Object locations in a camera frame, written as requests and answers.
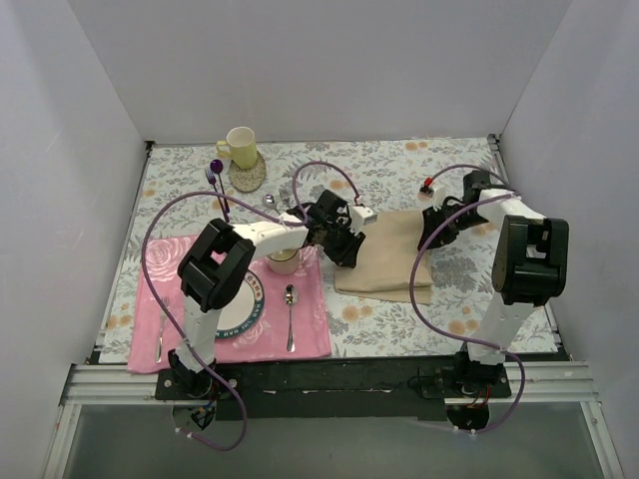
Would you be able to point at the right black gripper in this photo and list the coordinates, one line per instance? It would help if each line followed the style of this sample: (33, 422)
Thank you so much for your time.
(436, 229)

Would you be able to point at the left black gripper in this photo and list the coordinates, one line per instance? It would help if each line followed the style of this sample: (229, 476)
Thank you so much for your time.
(344, 241)

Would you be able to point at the beige linen napkin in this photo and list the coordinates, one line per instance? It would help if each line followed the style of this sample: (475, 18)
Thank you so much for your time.
(385, 259)

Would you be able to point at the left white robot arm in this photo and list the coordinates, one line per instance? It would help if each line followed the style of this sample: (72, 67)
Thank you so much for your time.
(213, 269)

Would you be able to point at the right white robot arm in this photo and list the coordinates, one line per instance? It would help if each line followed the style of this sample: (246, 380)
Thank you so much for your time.
(529, 268)

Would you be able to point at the floral tablecloth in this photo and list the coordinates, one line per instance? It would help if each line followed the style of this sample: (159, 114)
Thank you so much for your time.
(173, 201)

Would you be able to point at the silver fork on tablecloth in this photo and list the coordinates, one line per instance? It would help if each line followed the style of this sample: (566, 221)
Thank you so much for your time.
(288, 202)

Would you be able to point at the cream mug dark rim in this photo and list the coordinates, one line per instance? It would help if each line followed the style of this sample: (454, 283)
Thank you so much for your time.
(284, 262)

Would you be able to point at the silver spoon on tablecloth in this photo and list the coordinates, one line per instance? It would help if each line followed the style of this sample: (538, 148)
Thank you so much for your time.
(270, 203)

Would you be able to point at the silver spoon on placemat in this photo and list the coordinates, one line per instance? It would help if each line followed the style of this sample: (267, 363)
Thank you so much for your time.
(291, 299)

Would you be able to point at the woven round coaster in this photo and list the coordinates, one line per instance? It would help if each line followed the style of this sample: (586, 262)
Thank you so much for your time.
(248, 180)

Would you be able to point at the pink floral placemat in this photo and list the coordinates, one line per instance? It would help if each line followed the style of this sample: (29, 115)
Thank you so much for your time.
(265, 341)

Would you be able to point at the yellow mug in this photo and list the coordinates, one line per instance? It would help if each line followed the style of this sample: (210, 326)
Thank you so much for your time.
(239, 146)

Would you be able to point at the white plate teal rim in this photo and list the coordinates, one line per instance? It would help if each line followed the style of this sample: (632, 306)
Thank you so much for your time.
(244, 311)

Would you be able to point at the purple plastic spoon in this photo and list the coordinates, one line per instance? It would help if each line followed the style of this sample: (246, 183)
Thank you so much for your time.
(217, 167)

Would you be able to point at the purple plastic fork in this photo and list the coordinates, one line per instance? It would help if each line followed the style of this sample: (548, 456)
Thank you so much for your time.
(212, 180)

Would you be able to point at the silver fork on placemat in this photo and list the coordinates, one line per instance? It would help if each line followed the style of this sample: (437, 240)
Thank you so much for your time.
(163, 318)

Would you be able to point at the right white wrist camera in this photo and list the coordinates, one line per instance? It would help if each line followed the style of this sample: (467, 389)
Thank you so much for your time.
(436, 193)

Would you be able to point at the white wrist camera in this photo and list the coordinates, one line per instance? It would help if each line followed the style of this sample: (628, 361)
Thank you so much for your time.
(360, 216)
(436, 193)

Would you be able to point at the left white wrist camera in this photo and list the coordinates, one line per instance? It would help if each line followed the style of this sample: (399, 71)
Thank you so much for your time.
(360, 216)

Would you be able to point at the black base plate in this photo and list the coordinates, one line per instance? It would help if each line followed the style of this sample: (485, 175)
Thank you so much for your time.
(415, 386)

